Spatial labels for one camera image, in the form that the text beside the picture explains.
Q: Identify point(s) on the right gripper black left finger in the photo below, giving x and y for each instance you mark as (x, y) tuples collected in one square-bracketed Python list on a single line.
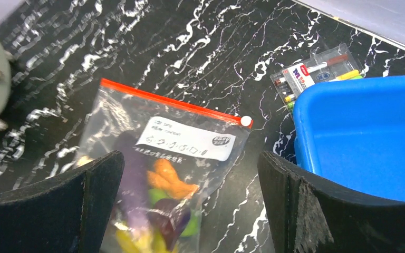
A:
[(65, 213)]

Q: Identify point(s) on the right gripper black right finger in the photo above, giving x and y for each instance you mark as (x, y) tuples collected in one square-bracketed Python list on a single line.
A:
[(308, 213)]

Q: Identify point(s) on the purple toy eggplant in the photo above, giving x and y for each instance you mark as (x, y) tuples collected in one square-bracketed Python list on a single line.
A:
[(133, 194)]

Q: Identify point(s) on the dark red toy plum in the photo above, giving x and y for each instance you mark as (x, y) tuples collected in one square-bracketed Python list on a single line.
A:
[(166, 225)]

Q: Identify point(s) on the blue plastic bin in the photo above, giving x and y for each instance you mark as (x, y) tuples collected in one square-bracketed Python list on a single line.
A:
[(353, 134)]

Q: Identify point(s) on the clear zip bag orange zipper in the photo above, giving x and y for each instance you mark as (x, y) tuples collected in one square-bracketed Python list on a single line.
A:
[(201, 144)]

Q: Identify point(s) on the orange toy food piece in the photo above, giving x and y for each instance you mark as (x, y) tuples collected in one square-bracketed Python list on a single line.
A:
[(165, 177)]

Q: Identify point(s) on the small clear marker box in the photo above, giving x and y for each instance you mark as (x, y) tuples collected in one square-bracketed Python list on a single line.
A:
[(335, 64)]

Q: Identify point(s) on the black marbled table mat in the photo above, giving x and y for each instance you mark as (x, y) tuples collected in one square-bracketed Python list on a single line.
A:
[(216, 54)]

